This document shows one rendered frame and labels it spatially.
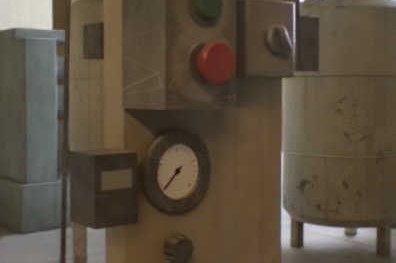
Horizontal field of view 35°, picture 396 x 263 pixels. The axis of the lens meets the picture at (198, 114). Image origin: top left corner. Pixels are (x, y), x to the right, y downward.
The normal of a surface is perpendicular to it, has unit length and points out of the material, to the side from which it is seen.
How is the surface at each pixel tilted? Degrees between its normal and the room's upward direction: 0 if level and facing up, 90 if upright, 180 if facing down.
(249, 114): 90
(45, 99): 90
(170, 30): 90
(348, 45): 90
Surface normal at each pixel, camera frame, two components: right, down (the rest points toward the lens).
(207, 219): 0.62, 0.04
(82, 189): -0.78, 0.03
